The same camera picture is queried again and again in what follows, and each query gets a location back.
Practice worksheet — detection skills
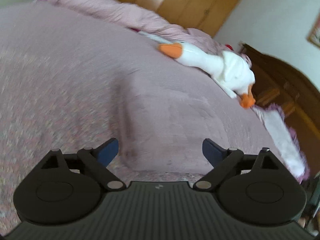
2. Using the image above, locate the white goose plush toy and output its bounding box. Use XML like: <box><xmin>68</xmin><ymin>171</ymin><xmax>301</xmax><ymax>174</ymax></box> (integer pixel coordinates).
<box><xmin>139</xmin><ymin>31</ymin><xmax>255</xmax><ymax>108</ymax></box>

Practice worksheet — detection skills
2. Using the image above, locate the pink floral bed sheet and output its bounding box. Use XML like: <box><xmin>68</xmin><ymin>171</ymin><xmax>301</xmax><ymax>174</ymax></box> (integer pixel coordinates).
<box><xmin>0</xmin><ymin>0</ymin><xmax>291</xmax><ymax>228</ymax></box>

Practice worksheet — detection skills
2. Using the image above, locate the framed wall picture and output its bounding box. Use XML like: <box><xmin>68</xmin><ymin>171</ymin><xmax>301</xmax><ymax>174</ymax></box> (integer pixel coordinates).
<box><xmin>307</xmin><ymin>15</ymin><xmax>320</xmax><ymax>48</ymax></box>

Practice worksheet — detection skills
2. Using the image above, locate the dark wooden headboard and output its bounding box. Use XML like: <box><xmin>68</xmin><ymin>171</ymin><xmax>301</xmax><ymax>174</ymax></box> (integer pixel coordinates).
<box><xmin>240</xmin><ymin>43</ymin><xmax>319</xmax><ymax>176</ymax></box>

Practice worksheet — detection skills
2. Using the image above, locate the purple ruffled pillow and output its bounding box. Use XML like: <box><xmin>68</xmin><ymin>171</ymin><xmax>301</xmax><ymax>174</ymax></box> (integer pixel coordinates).
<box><xmin>251</xmin><ymin>104</ymin><xmax>311</xmax><ymax>183</ymax></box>

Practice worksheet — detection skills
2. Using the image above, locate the pink knitted cardigan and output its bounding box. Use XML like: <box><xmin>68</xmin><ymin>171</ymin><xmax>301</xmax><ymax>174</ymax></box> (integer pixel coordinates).
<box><xmin>118</xmin><ymin>67</ymin><xmax>279</xmax><ymax>174</ymax></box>

